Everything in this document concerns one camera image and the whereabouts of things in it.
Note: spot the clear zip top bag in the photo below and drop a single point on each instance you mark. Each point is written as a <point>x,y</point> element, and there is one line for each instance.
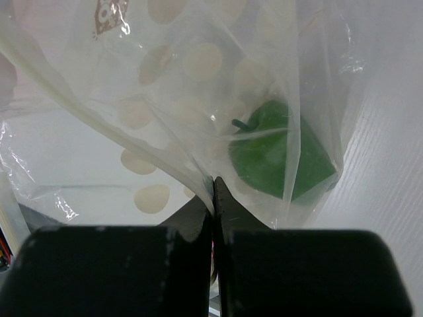
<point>119,112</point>

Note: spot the green bell pepper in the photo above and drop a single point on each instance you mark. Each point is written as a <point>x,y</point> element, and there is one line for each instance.
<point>260,156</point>

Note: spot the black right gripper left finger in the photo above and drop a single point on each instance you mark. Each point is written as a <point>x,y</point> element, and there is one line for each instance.
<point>162,270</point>

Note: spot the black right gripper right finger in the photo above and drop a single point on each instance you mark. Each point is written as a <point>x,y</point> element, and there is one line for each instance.
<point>301,272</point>

